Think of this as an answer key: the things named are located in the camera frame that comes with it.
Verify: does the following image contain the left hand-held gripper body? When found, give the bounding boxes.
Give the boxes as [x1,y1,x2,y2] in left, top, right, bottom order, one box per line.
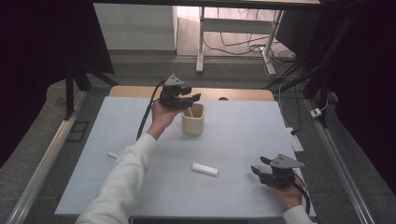
[158,73,196,110]

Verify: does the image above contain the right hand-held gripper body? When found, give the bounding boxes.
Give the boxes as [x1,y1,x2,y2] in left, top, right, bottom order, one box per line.
[260,153,306,189]

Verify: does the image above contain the beige pen holder cup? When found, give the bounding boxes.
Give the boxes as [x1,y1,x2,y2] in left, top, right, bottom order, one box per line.
[181,103,206,136]

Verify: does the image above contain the white eraser block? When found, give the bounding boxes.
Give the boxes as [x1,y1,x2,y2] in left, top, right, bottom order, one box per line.
[191,161,219,177]

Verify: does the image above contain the person's right hand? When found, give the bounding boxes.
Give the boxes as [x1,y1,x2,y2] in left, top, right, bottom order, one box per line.
[270,176,305,211]

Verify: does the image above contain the person's left hand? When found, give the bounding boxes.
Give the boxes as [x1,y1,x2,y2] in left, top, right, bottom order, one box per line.
[146,101,185,141]

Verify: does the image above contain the light blue table mat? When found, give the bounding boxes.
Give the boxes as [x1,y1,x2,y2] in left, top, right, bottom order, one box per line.
[54,96,317,218]

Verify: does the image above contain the white cabinet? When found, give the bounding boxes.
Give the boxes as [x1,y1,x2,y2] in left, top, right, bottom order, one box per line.
[92,3,178,51]

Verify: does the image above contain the black metal stand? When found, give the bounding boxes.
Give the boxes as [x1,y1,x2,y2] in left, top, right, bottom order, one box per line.
[264,0,365,129]
[64,62,120,120]

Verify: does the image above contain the black floor plate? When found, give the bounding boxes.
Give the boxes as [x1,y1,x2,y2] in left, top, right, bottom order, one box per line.
[65,120,91,144]

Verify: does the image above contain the dark curtain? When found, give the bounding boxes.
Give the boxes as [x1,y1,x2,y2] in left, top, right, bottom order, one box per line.
[326,0,396,194]
[0,0,115,169]

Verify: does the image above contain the right hand-held gripper cable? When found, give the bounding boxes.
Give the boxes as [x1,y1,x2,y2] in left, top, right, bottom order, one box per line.
[292,174,312,216]

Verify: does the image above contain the hand-held gripper cable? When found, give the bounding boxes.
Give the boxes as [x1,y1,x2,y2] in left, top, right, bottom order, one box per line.
[292,174,312,216]
[135,79,167,141]

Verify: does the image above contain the left hand-held gripper cable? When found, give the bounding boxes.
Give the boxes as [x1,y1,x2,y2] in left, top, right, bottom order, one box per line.
[135,79,167,141]

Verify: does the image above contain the black plug with cable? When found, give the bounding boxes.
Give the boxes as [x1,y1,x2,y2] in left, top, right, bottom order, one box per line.
[278,83,303,136]

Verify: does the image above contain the white desk frame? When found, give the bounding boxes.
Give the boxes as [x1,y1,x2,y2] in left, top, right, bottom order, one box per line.
[195,6,286,76]

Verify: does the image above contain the aluminium rail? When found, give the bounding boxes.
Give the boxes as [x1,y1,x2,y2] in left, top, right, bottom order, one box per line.
[6,90,88,224]
[303,97,376,224]

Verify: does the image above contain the black floor cables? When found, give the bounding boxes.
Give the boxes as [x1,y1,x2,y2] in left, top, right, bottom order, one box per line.
[204,7,297,63]

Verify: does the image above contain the white adapter with cable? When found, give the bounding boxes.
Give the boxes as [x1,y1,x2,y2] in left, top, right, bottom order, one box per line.
[310,98,330,119]

